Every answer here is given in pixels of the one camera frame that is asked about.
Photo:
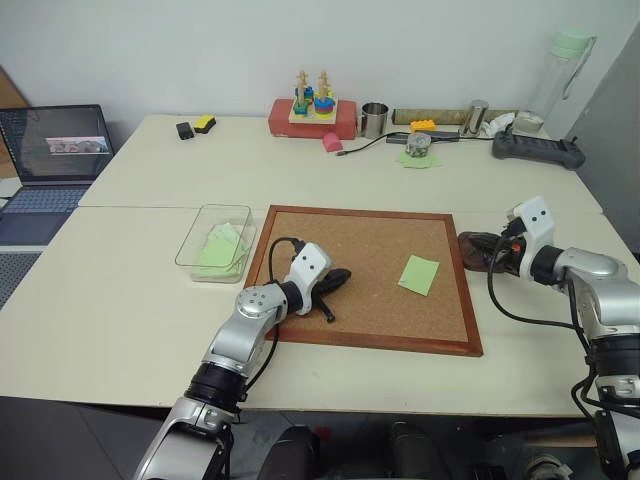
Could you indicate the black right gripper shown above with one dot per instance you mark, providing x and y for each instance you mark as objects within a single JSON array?
[{"x": 512, "y": 250}]

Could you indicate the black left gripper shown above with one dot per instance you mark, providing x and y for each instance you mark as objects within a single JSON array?
[{"x": 324, "y": 287}]

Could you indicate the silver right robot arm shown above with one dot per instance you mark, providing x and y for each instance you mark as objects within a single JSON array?
[{"x": 605, "y": 300}]

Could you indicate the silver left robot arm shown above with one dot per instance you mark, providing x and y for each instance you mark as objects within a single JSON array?
[{"x": 235, "y": 340}]

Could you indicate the green sticky note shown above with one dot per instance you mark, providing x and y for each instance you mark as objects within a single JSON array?
[{"x": 419, "y": 275}]

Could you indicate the clear plastic box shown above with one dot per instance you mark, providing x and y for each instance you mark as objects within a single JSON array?
[{"x": 190, "y": 260}]

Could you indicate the red cardboard box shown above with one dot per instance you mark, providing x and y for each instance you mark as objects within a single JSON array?
[{"x": 280, "y": 122}]

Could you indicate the wood-framed cork board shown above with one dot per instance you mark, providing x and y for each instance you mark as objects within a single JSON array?
[{"x": 370, "y": 310}]

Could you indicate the dark grey handheld controller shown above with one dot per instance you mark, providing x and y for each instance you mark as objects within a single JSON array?
[{"x": 537, "y": 150}]

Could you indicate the pile of green notes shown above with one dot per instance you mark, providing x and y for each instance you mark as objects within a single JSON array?
[{"x": 217, "y": 255}]

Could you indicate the white crumpled object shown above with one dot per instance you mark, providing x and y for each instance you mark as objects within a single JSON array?
[{"x": 497, "y": 125}]

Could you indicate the patterned tape roll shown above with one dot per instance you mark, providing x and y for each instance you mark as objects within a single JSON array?
[{"x": 418, "y": 146}]

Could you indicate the shiny metal cylinder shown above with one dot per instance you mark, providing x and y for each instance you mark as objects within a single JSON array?
[{"x": 474, "y": 117}]

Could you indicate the white tape roll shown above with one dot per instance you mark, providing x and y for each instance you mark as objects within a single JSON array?
[{"x": 529, "y": 121}]

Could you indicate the yellow toy brick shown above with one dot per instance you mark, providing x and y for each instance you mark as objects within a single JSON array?
[{"x": 424, "y": 126}]

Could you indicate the flat black hub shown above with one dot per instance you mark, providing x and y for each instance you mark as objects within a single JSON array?
[{"x": 397, "y": 137}]

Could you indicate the pink toy block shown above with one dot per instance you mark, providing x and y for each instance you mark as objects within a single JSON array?
[{"x": 333, "y": 144}]

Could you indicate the metal cup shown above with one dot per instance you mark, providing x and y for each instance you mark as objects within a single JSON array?
[{"x": 375, "y": 122}]

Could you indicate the dark rounded shape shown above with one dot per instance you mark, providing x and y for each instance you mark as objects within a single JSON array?
[{"x": 412, "y": 450}]

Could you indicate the clear bottle green lid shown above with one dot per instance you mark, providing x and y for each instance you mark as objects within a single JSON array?
[{"x": 555, "y": 85}]

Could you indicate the grey cabinet side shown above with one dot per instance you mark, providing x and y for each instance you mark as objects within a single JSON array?
[{"x": 622, "y": 125}]

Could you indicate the yellow board eraser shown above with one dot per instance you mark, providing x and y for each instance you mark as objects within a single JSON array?
[{"x": 204, "y": 124}]

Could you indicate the black board eraser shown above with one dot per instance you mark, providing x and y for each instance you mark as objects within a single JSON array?
[{"x": 185, "y": 131}]

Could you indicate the grey round shape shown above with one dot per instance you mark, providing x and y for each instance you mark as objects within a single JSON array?
[{"x": 547, "y": 467}]

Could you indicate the dark blue laptop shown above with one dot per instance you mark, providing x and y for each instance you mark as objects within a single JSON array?
[{"x": 55, "y": 145}]

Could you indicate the grey perforated panel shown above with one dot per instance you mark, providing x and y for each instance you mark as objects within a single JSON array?
[{"x": 15, "y": 275}]

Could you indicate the brown cardboard sheet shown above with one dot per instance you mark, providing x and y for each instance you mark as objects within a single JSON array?
[{"x": 12, "y": 90}]

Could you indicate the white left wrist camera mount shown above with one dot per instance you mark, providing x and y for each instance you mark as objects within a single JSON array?
[{"x": 309, "y": 267}]

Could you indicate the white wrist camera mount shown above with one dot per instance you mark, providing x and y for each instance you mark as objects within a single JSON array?
[
  {"x": 309, "y": 267},
  {"x": 536, "y": 222}
]

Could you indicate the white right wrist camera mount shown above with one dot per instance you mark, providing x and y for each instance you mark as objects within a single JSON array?
[{"x": 536, "y": 222}]

